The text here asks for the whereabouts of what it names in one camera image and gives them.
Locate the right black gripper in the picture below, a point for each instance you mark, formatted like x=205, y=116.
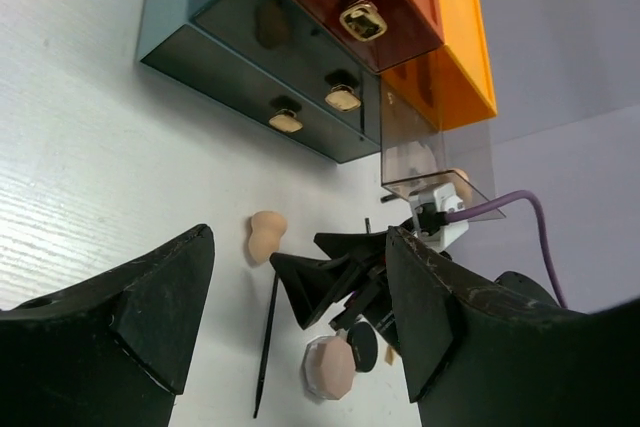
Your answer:
x=312, y=286

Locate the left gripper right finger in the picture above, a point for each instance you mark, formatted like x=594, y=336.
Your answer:
x=476, y=353

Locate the beige makeup sponge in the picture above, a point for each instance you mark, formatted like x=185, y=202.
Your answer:
x=267, y=229
x=463, y=187

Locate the right beige concealer tube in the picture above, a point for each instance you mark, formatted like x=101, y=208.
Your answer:
x=390, y=355

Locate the middle thin black brush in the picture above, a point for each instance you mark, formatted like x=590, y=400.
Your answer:
x=266, y=347

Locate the yellow drawer box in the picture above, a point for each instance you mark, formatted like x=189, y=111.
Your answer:
x=451, y=86

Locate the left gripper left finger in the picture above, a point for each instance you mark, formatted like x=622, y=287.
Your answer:
x=113, y=350

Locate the black lid round jar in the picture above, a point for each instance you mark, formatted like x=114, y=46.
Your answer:
x=362, y=339

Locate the dark teal drawer cabinet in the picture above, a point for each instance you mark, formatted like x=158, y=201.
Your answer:
x=271, y=62

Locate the clear yellow box drawer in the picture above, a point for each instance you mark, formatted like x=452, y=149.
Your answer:
x=414, y=154

